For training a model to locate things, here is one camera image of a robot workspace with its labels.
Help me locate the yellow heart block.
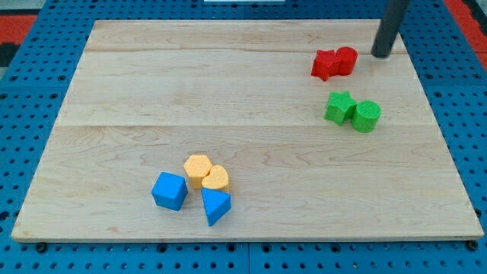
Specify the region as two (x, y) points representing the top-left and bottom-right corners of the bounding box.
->
(202, 165), (230, 193)

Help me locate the blue triangle block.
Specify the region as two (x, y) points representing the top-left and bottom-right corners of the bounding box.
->
(201, 188), (231, 226)

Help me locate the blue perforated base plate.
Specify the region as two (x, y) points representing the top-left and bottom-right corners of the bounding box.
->
(1, 1), (486, 273)

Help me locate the red cylinder block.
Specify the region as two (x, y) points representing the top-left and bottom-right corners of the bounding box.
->
(336, 46), (358, 76)

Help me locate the red star block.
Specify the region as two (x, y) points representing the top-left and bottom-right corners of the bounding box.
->
(311, 49), (340, 81)

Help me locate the green cylinder block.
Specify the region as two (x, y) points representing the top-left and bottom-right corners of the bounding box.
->
(352, 100), (381, 133)

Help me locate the yellow hexagon block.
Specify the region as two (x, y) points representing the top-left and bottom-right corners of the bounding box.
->
(183, 155), (212, 189)

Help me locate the blue cube block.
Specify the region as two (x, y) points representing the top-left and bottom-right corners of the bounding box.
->
(151, 172), (188, 211)

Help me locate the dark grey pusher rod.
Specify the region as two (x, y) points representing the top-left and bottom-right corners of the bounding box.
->
(371, 0), (410, 59)

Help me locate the light wooden board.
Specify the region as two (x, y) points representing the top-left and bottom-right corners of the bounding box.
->
(11, 20), (484, 243)

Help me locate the green star block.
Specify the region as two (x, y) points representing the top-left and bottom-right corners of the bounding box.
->
(324, 91), (357, 126)

